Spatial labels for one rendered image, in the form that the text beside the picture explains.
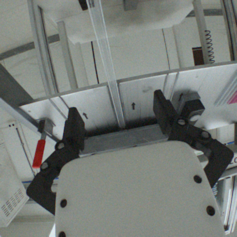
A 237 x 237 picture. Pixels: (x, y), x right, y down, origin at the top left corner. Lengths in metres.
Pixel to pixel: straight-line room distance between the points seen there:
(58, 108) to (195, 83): 0.29
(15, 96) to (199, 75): 0.36
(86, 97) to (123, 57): 1.75
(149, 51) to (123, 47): 0.36
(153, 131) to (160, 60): 1.76
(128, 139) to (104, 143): 0.06
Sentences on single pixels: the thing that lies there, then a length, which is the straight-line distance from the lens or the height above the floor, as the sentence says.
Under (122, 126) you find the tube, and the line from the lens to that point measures 0.35.
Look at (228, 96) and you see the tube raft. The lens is 0.41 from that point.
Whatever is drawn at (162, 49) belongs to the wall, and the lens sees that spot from 2.11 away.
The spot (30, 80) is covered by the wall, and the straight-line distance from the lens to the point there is 2.32.
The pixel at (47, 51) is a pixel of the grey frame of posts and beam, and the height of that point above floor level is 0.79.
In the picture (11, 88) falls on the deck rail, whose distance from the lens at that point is 0.31.
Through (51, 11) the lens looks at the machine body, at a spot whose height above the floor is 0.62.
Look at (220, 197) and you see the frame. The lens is 0.80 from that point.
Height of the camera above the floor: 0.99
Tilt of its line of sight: 11 degrees up
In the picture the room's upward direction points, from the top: 168 degrees clockwise
